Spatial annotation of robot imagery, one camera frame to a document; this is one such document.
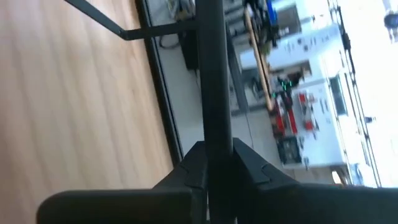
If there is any white cabinet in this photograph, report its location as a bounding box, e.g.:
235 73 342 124
239 24 354 170

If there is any black table frame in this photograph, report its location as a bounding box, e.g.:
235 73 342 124
135 0 184 166

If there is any black box on floor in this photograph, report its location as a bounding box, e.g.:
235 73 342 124
178 29 200 71

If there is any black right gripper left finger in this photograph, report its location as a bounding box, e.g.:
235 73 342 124
36 141 208 224

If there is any wooden workbench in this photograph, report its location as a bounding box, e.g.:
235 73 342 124
243 6 275 113

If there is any black perforated metal shelf riser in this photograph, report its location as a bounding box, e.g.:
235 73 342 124
63 0 198 41

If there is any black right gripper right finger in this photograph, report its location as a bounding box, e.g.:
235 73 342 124
233 138 398 224

